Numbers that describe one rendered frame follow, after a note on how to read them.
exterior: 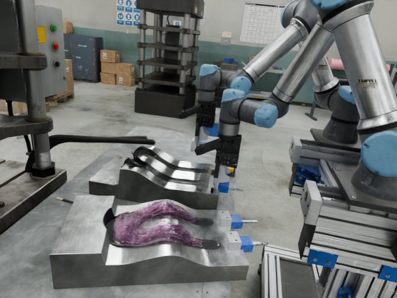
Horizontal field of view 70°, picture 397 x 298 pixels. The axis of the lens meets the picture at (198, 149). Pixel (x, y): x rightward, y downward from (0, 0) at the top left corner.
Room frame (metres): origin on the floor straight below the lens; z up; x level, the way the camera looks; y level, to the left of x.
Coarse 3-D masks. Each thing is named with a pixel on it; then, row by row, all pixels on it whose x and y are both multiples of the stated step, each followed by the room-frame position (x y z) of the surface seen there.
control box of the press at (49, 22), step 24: (0, 0) 1.19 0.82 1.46; (0, 24) 1.19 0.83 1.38; (48, 24) 1.37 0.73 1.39; (0, 48) 1.19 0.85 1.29; (48, 48) 1.35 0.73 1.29; (0, 72) 1.20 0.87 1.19; (48, 72) 1.34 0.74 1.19; (0, 96) 1.20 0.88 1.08; (24, 96) 1.19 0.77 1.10; (48, 96) 1.35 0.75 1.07
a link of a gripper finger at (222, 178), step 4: (220, 168) 0.93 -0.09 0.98; (224, 168) 0.93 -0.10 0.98; (220, 172) 0.93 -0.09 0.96; (224, 172) 0.93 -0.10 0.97; (220, 176) 0.93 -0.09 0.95; (224, 176) 0.92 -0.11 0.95; (228, 176) 0.92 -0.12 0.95; (216, 180) 0.92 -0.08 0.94; (220, 180) 0.92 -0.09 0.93; (224, 180) 0.92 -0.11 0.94; (228, 180) 0.92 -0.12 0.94; (216, 184) 0.92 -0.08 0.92; (216, 188) 0.93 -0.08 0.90
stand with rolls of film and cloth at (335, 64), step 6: (330, 60) 6.07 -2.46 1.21; (336, 60) 6.04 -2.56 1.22; (330, 66) 6.02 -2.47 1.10; (336, 66) 6.02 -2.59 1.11; (342, 66) 6.03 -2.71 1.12; (390, 66) 6.24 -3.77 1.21; (390, 72) 6.21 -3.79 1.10; (342, 78) 6.07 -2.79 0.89; (342, 84) 6.00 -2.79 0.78; (348, 84) 6.02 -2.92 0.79; (312, 108) 6.08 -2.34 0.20; (306, 114) 6.27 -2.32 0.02; (312, 114) 6.07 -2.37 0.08
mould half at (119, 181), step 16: (112, 160) 1.15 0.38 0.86; (144, 160) 1.03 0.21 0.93; (176, 160) 1.16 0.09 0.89; (96, 176) 0.99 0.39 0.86; (112, 176) 1.00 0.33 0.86; (128, 176) 0.93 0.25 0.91; (144, 176) 0.92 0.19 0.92; (176, 176) 1.02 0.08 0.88; (192, 176) 1.02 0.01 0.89; (208, 176) 1.03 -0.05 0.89; (96, 192) 0.94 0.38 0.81; (112, 192) 0.94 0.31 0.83; (128, 192) 0.93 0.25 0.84; (144, 192) 0.92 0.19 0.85; (160, 192) 0.92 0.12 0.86; (176, 192) 0.91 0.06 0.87; (192, 192) 0.90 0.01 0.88; (208, 192) 0.90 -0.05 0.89; (192, 208) 0.90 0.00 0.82; (208, 208) 0.90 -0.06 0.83
